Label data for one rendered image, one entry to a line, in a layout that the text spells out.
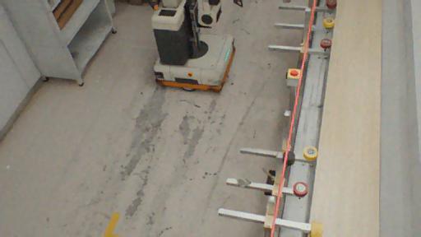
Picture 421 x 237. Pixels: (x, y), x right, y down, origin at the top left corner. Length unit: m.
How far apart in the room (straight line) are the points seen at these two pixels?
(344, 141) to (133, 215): 1.73
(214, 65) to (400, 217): 3.47
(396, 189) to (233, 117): 3.30
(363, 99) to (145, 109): 2.09
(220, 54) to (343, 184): 2.10
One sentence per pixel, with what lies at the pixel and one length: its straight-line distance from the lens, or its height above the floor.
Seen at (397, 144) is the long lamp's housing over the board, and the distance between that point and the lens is 0.73.
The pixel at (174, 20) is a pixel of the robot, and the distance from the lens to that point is 3.73.
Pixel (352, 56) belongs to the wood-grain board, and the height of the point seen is 0.90.
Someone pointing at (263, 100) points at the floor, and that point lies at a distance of 4.05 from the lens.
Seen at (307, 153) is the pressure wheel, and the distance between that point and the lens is 2.54.
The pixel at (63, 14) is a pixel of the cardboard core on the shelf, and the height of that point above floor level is 0.59.
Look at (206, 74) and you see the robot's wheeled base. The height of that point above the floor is 0.26.
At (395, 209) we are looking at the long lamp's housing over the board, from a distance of 0.67.
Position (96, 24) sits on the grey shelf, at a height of 0.14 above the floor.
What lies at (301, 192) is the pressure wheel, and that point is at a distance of 2.38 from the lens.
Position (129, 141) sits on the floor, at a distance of 3.92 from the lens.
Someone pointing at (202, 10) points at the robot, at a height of 0.82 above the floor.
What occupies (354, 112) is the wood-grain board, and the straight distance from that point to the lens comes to 2.78.
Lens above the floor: 2.93
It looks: 48 degrees down
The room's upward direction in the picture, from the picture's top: 8 degrees counter-clockwise
